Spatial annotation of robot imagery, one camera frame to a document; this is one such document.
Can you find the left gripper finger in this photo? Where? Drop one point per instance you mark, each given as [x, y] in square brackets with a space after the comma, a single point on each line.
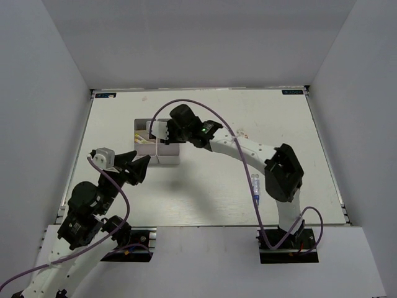
[137, 170]
[121, 160]

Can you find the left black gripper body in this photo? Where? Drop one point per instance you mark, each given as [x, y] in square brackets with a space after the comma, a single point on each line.
[110, 188]

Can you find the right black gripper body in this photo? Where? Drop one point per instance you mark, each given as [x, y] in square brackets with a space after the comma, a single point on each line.
[177, 135]

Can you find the white boxed eraser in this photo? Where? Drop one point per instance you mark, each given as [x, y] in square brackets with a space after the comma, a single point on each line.
[241, 133]

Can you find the clear glue bottle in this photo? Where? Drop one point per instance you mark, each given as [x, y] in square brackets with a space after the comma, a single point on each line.
[256, 187]

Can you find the pale yellow capped marker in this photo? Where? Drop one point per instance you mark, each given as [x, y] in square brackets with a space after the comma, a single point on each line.
[144, 142]

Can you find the orange capped white marker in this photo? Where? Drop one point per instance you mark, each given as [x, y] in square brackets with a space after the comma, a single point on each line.
[139, 137]

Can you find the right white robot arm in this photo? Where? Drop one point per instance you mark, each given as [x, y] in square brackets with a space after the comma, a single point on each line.
[282, 171]

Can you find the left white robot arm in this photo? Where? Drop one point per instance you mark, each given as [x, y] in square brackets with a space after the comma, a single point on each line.
[94, 227]

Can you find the left white organizer box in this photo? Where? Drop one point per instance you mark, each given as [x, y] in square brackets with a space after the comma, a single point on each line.
[142, 150]

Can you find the white organizer box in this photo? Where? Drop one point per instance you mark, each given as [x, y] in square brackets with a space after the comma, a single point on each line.
[168, 154]
[142, 150]

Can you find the right white organizer box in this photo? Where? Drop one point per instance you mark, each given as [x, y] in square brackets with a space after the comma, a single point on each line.
[168, 154]

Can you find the left blue corner label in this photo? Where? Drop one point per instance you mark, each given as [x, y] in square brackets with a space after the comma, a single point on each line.
[105, 95]

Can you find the blue corner label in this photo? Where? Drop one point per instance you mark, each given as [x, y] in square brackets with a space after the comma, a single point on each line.
[292, 92]
[105, 95]

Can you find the right blue corner label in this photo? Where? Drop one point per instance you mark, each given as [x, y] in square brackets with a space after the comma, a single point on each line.
[292, 92]

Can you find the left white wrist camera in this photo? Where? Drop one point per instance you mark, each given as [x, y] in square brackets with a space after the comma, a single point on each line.
[103, 158]

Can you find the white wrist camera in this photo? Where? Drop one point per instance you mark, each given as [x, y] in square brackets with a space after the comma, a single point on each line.
[103, 158]
[157, 129]

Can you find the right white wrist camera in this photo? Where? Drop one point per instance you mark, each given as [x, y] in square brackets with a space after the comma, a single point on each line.
[157, 129]

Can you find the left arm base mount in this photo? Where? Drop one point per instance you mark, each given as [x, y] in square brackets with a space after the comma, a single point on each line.
[137, 248]

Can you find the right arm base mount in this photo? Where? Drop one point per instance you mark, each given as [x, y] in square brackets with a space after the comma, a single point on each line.
[292, 251]

